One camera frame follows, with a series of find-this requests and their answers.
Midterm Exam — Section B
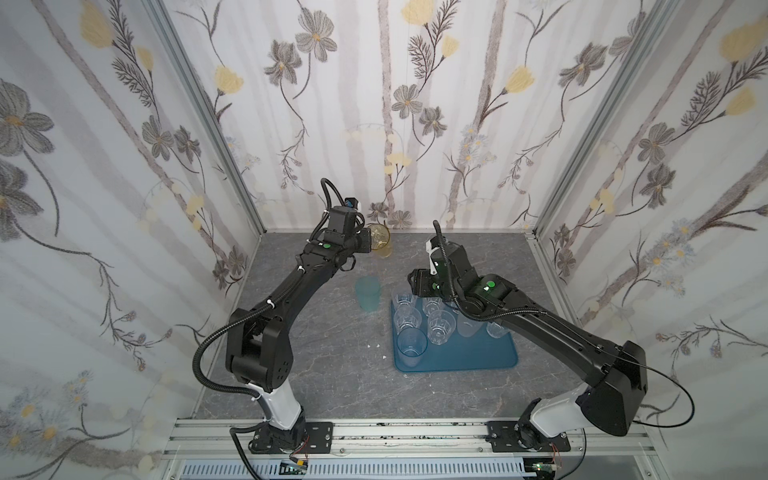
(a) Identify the clear faceted glass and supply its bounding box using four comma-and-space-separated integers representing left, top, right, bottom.
422, 297, 444, 317
392, 291, 416, 307
427, 310, 456, 345
393, 305, 423, 334

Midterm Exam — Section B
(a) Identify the yellow tall plastic cup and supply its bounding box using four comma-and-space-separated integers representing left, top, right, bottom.
368, 223, 393, 258

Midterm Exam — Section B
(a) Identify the blue tall plastic cup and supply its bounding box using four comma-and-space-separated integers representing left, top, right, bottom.
395, 327, 428, 368

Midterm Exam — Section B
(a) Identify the teal plastic tray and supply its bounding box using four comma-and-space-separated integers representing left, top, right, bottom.
390, 300, 518, 373

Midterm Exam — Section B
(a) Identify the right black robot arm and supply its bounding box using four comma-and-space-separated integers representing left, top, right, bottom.
408, 223, 648, 449

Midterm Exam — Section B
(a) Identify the green tall plastic cup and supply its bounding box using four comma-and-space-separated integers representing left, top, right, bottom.
355, 276, 381, 313

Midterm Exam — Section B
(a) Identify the left black corrugated cable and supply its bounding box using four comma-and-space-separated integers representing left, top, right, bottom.
191, 299, 277, 480

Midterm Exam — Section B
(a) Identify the white perforated cable duct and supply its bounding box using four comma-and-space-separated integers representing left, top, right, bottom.
179, 458, 538, 480

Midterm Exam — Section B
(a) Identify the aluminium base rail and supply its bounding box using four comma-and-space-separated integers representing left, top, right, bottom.
155, 418, 669, 479

